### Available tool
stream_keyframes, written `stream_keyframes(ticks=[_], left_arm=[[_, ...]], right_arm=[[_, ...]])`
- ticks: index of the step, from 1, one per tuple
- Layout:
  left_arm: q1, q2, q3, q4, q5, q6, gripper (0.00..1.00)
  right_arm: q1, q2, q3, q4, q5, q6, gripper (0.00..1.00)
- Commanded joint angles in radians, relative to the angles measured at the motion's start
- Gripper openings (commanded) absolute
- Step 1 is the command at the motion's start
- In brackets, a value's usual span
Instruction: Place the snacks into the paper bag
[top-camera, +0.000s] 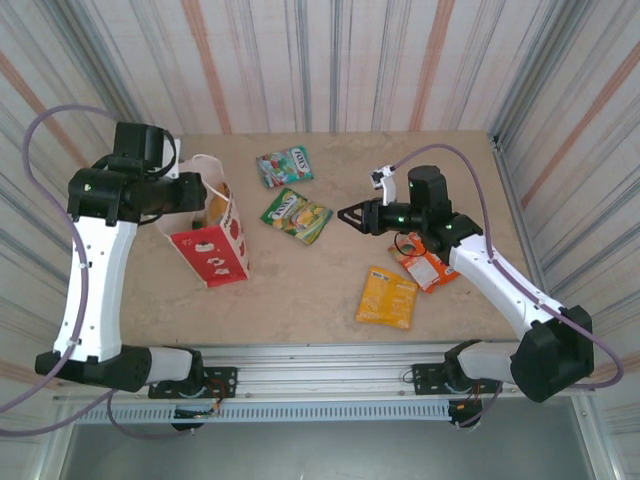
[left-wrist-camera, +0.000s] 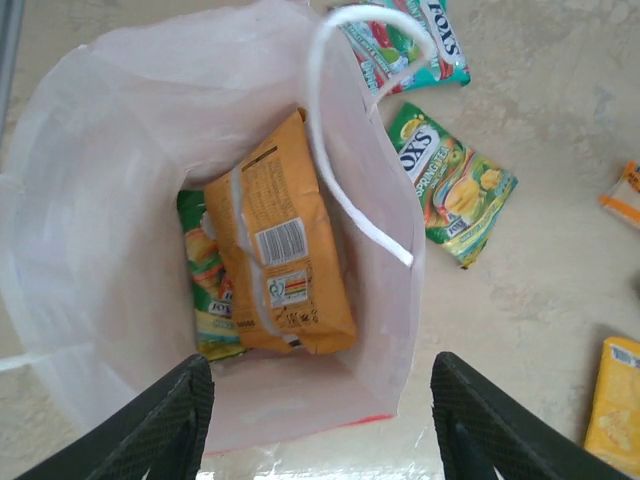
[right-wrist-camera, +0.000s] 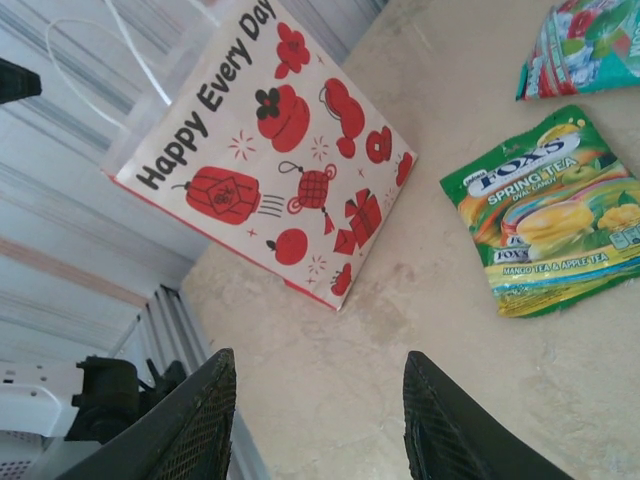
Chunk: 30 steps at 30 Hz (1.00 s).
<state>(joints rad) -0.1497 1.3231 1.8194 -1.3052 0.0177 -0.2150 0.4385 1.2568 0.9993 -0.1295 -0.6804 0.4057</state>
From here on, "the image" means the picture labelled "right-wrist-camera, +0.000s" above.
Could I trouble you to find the teal Fox's candy pack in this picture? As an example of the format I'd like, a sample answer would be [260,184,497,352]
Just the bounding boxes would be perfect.
[515,0,640,103]

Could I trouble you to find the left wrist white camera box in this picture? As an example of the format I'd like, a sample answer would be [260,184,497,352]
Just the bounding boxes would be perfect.
[0,359,84,480]

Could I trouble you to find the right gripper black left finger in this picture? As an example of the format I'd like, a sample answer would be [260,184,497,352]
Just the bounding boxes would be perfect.
[54,348,237,480]

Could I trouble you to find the aluminium side frame profile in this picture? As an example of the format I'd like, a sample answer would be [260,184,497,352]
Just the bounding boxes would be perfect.
[112,283,211,366]

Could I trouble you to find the green Fox's Spring Tea pack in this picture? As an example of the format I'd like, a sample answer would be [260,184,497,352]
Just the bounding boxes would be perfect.
[438,103,640,320]

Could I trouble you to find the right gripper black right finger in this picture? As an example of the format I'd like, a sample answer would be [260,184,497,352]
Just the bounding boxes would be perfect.
[402,349,576,480]

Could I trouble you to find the white paper bag red prints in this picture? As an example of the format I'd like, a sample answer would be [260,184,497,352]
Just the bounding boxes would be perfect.
[47,0,419,312]

